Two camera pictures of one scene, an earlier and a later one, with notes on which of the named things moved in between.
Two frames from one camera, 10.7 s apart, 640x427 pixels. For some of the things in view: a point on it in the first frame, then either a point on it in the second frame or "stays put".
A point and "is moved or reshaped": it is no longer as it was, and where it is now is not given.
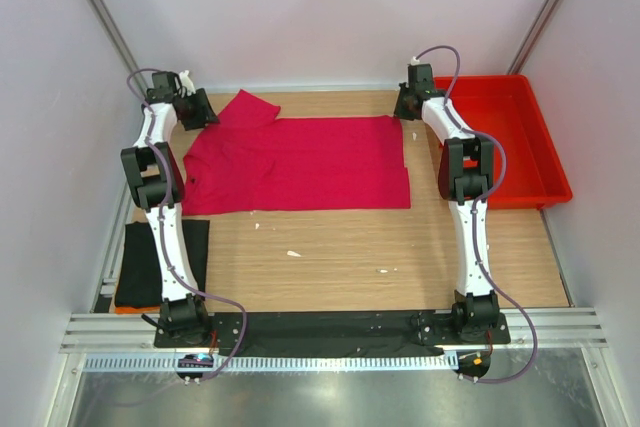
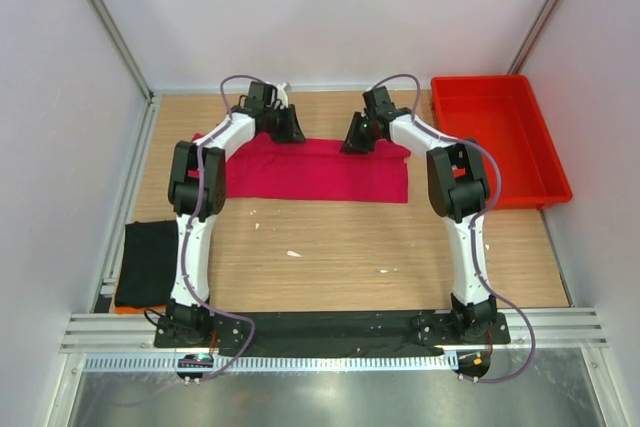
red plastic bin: (507, 108) stays put
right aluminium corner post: (539, 26) stays put
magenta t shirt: (257, 162) is moved or reshaped
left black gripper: (204, 114) -> (292, 132)
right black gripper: (398, 112) -> (352, 142)
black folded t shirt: (139, 283) stays put
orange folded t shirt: (132, 310) stays put
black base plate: (358, 333) stays put
